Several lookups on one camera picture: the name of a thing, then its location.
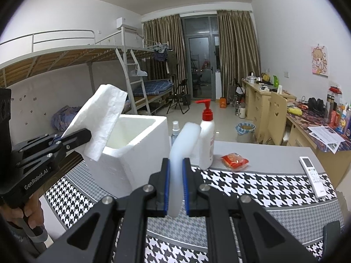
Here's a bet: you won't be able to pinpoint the wooden smiley chair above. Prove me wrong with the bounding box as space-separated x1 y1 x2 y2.
263 93 287 146

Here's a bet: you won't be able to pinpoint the white air conditioner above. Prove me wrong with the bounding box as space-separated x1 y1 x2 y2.
116 17 137 32

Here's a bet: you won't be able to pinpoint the black smartphone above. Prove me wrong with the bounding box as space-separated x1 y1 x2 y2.
322 220 341 259

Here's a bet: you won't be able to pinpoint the brown curtains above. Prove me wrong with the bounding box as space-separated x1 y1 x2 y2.
143 10 260 100

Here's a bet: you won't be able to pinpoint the anime girl poster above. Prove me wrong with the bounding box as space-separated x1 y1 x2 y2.
311 44 329 77

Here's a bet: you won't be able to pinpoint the person's left hand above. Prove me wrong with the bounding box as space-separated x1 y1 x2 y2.
1 193 44 229

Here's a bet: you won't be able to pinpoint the houndstooth table cloth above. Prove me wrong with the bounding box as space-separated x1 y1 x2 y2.
45 161 345 263

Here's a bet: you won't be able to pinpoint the white remote control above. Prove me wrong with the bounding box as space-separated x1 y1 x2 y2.
299 156 327 199

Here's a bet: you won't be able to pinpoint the printed paper sheets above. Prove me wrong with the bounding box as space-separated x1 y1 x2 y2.
308 126 345 154

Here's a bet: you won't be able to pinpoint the red snack packet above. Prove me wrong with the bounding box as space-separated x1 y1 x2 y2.
221 153 249 172

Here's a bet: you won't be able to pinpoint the wooden desk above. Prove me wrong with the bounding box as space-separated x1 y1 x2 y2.
242 80 350 188

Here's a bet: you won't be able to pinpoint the blue surgical face mask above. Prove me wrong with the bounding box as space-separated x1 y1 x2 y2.
168 122 201 218

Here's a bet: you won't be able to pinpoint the white metal bunk bed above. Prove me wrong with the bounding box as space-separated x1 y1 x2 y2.
1 25 174 115

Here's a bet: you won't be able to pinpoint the orange floor container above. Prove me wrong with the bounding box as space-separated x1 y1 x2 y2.
219 97 227 109

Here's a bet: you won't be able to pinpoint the group of toiletry bottles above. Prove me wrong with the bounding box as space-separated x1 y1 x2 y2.
324 85 350 135

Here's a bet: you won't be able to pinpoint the white pump lotion bottle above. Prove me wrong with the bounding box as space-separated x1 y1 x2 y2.
193 99 215 170

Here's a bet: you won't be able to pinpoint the black folding chair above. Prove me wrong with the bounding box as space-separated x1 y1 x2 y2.
167 79 191 115

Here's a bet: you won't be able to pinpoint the blue spray bottle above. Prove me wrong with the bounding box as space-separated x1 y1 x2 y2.
171 121 180 146

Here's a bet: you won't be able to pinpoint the blue rimmed waste bin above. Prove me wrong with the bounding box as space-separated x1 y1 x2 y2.
236 122 256 143

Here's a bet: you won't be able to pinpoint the white tissue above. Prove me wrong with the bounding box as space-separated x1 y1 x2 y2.
63 84 127 162

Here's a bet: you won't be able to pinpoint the blue plaid blanket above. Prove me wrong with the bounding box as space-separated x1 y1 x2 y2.
51 105 82 132

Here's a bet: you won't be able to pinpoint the glass balcony door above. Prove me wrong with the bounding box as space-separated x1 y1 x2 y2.
181 14 219 100

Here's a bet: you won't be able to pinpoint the white styrofoam box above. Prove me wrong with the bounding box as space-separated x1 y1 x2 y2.
83 115 170 198

